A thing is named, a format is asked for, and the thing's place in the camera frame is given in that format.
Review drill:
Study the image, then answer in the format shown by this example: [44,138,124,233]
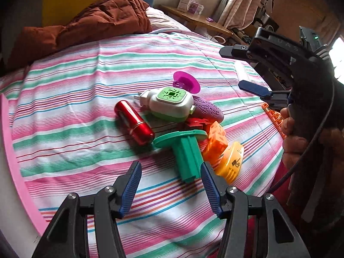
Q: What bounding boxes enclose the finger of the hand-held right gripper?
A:
[238,80,292,105]
[219,45,253,60]

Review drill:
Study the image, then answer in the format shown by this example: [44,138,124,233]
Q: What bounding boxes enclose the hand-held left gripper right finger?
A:
[200,161,312,258]

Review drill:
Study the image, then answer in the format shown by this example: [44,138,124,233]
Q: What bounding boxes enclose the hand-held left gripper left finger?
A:
[32,161,142,258]

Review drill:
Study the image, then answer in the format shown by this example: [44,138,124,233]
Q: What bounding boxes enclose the orange plastic rack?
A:
[261,103,287,140]

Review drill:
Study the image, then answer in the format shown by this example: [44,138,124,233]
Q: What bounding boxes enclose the green plastic spool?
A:
[153,129,209,184]

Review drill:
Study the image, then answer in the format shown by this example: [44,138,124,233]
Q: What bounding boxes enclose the purple embossed case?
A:
[192,96,224,123]

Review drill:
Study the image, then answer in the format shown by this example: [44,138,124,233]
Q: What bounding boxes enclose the magenta plastic spool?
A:
[172,71,201,95]

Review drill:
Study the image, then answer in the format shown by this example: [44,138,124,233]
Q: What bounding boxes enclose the white and green plug-in device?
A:
[134,86,195,122]

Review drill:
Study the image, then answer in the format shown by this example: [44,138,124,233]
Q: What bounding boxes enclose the person's right hand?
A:
[279,107,308,168]

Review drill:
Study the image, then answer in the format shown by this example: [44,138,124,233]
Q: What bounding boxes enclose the yellow plastic shell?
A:
[215,141,245,180]

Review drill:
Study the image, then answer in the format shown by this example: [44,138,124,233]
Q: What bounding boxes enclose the orange cube block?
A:
[201,121,227,164]

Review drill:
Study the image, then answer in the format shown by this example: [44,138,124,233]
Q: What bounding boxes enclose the wooden desk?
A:
[158,4,233,41]

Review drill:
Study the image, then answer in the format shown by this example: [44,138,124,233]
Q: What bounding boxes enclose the beige curtain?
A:
[218,0,272,30]

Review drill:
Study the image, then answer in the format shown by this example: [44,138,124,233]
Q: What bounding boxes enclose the black device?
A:
[299,26,320,49]

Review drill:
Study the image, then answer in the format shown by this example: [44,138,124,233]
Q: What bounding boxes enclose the purple packet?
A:
[188,1,205,15]

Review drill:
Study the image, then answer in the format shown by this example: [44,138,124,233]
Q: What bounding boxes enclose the red metallic cylinder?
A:
[114,100,155,146]

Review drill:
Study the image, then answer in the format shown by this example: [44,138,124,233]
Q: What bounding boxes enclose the red puzzle block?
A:
[184,117,213,133]

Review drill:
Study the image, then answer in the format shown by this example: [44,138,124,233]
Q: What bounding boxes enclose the white carton box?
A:
[177,0,195,12]

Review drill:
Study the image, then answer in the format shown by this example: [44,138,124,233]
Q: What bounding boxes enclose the pale pillow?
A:
[145,7,183,34]

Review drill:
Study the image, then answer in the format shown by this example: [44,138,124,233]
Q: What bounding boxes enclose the striped bedsheet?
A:
[0,31,285,258]

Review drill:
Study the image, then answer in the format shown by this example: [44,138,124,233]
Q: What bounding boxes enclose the pink mattress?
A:
[0,94,49,237]

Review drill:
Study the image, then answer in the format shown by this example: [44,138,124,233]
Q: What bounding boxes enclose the brown quilt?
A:
[7,0,152,70]

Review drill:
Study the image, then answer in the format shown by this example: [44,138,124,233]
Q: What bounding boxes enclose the colour-block padded headboard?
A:
[0,0,159,33]

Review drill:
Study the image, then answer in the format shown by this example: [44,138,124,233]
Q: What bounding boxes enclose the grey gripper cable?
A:
[267,81,336,194]

